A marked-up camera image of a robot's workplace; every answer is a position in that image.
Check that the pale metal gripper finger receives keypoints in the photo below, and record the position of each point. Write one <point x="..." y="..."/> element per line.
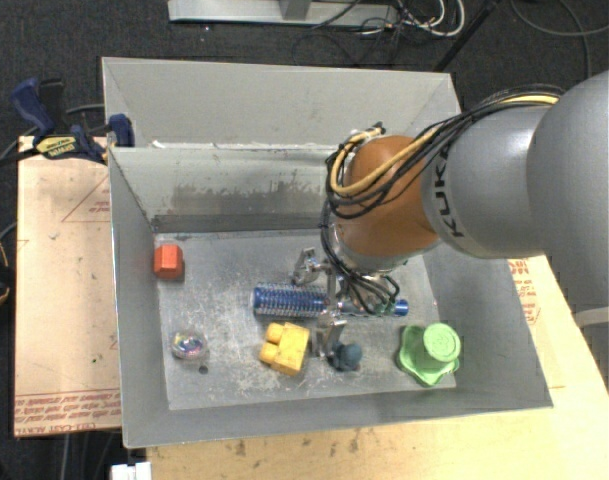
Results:
<point x="306" y="268"/>
<point x="325" y="335"/>

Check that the dark blue-grey toy figure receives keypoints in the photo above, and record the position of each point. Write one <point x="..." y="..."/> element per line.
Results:
<point x="348" y="357"/>

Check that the blue hairbrush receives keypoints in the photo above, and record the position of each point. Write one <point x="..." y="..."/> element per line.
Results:
<point x="289" y="301"/>

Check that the yellow toy brick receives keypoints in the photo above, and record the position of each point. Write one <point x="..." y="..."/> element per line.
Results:
<point x="289" y="348"/>

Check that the green plastic cup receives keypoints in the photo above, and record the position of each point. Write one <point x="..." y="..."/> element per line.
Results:
<point x="436" y="350"/>

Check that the clear iridescent glass piece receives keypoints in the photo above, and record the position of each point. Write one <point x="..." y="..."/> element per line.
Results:
<point x="188" y="345"/>

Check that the orange-red block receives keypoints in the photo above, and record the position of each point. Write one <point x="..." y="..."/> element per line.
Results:
<point x="168" y="260"/>

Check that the grey metal bin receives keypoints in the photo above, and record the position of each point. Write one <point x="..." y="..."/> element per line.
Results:
<point x="234" y="108"/>

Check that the brown cardboard board, red print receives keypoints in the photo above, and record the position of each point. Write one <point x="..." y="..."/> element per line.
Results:
<point x="64" y="278"/>

